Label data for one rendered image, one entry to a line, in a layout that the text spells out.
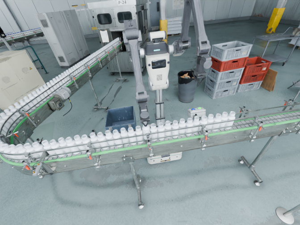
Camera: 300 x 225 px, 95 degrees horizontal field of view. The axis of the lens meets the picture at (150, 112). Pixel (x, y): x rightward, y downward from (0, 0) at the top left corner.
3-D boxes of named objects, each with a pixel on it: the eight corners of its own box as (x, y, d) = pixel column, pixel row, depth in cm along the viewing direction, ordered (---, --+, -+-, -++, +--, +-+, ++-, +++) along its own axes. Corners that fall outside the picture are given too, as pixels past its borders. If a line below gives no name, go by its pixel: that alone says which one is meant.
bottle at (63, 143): (69, 156, 111) (59, 143, 100) (64, 153, 113) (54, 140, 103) (75, 150, 115) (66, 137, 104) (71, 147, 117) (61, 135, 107)
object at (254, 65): (243, 75, 308) (247, 66, 294) (231, 68, 340) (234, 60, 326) (268, 71, 314) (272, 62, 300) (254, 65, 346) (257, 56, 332)
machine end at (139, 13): (122, 60, 601) (110, 1, 475) (152, 59, 577) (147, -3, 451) (107, 75, 480) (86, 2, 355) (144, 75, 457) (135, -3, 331)
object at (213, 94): (212, 99, 323) (214, 91, 309) (203, 91, 354) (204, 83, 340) (235, 94, 331) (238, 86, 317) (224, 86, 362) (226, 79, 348)
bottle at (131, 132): (129, 144, 115) (125, 131, 105) (131, 139, 119) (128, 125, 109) (135, 145, 113) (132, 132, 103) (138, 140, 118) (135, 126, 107)
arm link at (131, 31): (137, 12, 81) (120, 14, 80) (141, 35, 81) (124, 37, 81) (139, 47, 126) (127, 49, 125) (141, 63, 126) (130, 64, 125)
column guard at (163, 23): (160, 43, 763) (160, 20, 694) (159, 42, 794) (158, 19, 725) (168, 43, 766) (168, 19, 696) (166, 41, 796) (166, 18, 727)
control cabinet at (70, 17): (82, 55, 712) (64, 9, 591) (91, 55, 703) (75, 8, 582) (72, 60, 650) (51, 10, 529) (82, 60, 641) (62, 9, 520)
